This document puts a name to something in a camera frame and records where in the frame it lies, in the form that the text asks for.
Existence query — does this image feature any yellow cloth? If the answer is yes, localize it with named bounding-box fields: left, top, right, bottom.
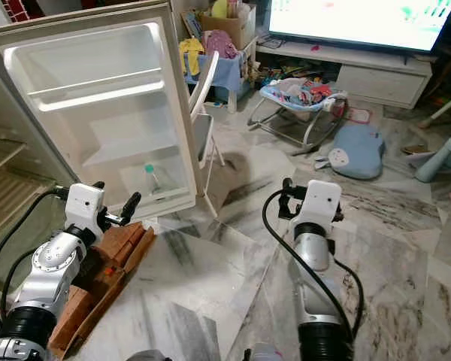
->
left=179, top=38, right=204, bottom=76

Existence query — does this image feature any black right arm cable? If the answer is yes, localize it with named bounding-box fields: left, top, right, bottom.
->
left=262, top=188, right=366, bottom=333

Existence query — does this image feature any blue baby bouncer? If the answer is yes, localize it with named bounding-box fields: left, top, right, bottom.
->
left=247, top=77, right=350, bottom=156

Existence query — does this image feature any red lattice panel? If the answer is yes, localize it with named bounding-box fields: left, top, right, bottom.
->
left=4, top=0, right=35, bottom=22

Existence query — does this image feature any blue cloth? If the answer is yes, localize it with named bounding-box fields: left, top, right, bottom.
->
left=184, top=53, right=245, bottom=95

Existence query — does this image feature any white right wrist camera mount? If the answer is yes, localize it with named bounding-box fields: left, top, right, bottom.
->
left=302, top=179, right=343, bottom=226

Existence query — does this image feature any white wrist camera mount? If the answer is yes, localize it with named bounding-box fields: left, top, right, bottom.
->
left=302, top=179, right=343, bottom=226
left=66, top=183, right=106, bottom=234

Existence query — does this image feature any light blue plastic stool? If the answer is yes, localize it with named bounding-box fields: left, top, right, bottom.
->
left=415, top=128, right=451, bottom=184

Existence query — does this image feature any white chair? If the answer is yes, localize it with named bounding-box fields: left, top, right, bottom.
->
left=189, top=50, right=226, bottom=171

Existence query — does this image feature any grey left robot leg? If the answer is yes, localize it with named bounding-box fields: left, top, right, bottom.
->
left=128, top=350, right=174, bottom=361

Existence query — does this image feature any clear bottle with green cap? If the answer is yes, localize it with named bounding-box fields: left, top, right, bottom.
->
left=144, top=163, right=161, bottom=198

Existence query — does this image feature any flat screen television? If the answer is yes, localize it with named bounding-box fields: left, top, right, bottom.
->
left=267, top=0, right=451, bottom=53

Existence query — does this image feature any white fridge cabinet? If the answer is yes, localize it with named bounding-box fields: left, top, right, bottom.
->
left=0, top=56, right=62, bottom=302

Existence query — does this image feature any red and white small mat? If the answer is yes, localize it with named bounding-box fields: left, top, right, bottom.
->
left=346, top=108, right=373, bottom=123

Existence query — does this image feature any white television cabinet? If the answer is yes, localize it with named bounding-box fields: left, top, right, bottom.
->
left=256, top=41, right=437, bottom=111

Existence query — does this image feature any blue bear-shaped cushion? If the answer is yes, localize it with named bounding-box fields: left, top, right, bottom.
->
left=316, top=124, right=386, bottom=181

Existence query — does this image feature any white fridge door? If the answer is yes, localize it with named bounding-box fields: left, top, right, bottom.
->
left=0, top=2, right=200, bottom=223

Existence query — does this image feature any pink garment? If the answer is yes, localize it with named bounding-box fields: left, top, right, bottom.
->
left=203, top=30, right=240, bottom=61

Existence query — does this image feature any cardboard box with toys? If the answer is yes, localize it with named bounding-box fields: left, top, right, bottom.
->
left=195, top=6, right=256, bottom=50

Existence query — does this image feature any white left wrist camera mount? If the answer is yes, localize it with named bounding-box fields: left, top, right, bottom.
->
left=66, top=183, right=106, bottom=234

